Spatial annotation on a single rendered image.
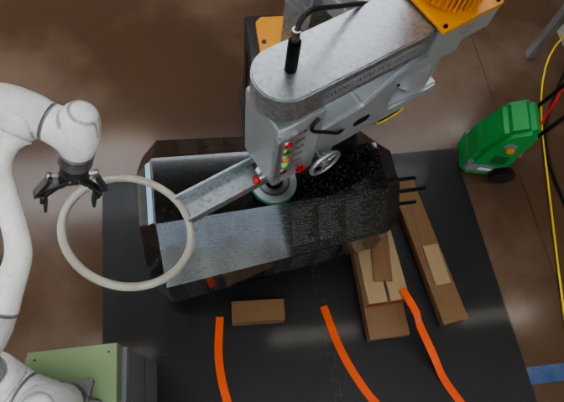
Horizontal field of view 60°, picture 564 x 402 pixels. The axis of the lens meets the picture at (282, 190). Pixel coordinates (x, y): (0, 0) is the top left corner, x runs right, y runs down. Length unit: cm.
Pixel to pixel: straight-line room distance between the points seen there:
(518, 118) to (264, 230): 174
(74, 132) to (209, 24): 282
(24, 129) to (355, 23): 106
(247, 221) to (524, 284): 193
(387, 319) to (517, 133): 136
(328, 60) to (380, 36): 21
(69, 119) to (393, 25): 107
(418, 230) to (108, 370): 200
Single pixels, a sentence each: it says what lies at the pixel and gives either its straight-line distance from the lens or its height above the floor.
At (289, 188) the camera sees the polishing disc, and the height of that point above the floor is 88.
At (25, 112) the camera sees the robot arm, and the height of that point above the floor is 189.
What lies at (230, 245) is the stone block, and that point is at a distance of 233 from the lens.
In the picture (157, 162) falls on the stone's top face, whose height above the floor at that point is 83.
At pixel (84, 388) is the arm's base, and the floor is 90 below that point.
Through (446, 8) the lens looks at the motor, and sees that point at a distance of 184.
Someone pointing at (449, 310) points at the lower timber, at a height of 9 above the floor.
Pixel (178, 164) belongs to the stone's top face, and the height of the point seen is 83.
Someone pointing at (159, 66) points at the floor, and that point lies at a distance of 377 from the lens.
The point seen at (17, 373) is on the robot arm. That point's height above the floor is 111.
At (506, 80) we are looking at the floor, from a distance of 422.
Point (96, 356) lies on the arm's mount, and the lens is 212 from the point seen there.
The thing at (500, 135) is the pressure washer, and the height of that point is 46.
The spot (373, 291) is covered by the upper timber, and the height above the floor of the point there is 20.
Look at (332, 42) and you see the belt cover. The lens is 166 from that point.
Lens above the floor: 292
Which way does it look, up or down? 65 degrees down
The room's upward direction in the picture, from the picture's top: 11 degrees clockwise
